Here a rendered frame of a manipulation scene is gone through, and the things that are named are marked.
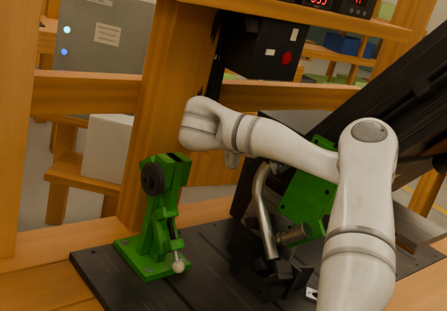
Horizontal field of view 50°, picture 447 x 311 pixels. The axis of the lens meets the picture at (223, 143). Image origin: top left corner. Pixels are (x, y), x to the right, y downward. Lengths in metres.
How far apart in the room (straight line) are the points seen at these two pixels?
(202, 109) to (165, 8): 0.34
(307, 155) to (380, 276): 0.29
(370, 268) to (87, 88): 0.77
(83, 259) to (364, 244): 0.71
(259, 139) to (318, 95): 0.92
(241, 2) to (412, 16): 0.95
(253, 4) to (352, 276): 0.66
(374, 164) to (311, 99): 1.00
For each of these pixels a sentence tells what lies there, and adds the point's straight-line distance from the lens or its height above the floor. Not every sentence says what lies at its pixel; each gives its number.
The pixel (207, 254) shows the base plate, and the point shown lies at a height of 0.90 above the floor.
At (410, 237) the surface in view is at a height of 1.13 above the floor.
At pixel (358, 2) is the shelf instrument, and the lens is 1.41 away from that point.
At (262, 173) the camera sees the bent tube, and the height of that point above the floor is 1.14.
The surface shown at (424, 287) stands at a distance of 1.50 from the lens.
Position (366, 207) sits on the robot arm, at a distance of 0.66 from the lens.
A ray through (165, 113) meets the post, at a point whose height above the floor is 1.22.
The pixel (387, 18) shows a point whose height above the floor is 1.45.
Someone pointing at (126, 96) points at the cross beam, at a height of 1.23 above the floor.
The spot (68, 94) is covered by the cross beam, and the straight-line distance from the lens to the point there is 1.13.
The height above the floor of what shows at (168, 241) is 1.00.
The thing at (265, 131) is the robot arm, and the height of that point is 1.34.
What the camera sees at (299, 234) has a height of 1.07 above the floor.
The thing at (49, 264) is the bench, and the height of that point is 0.88.
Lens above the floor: 1.59
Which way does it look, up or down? 20 degrees down
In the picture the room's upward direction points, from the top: 15 degrees clockwise
